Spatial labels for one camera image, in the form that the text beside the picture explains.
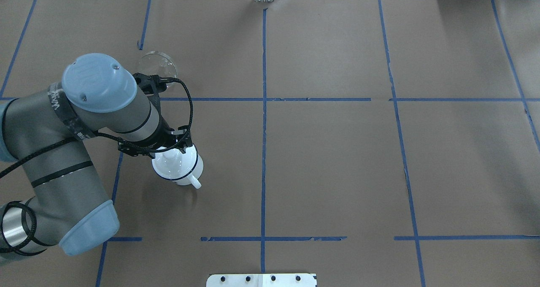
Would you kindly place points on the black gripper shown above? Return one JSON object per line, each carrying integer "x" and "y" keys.
{"x": 161, "y": 137}

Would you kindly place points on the white enamel mug lid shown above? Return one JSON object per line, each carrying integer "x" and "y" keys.
{"x": 174, "y": 164}

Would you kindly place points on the clear plastic funnel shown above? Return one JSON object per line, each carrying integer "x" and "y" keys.
{"x": 159, "y": 64}

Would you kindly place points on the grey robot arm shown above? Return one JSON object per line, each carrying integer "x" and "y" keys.
{"x": 44, "y": 133}

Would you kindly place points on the white enamel mug blue rim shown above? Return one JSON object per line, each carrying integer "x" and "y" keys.
{"x": 192, "y": 179}

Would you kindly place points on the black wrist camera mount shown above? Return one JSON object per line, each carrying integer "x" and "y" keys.
{"x": 152, "y": 86}

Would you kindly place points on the white pedestal base plate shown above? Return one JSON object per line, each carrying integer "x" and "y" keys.
{"x": 262, "y": 280}

